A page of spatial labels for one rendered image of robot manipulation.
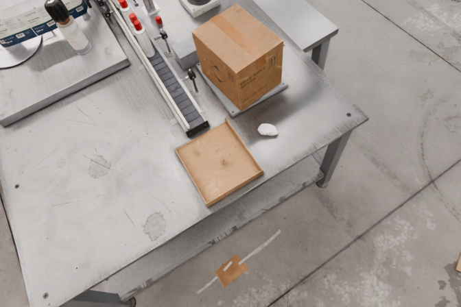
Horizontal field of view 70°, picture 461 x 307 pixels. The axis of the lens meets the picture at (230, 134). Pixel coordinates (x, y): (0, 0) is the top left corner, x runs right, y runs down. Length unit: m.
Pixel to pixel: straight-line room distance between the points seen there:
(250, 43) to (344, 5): 2.00
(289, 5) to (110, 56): 0.98
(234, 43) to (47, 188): 0.99
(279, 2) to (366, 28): 1.28
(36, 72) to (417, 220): 2.28
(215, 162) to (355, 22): 2.09
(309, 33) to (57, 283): 1.56
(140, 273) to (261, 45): 1.35
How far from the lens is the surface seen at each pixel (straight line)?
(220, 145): 1.42
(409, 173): 2.43
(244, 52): 1.32
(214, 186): 1.35
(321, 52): 1.92
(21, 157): 1.77
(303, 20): 1.87
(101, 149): 1.59
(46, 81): 1.89
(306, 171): 2.04
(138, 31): 1.63
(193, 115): 1.47
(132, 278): 2.01
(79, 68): 1.85
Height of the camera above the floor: 2.09
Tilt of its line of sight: 61 degrees down
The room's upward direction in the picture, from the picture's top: 12 degrees counter-clockwise
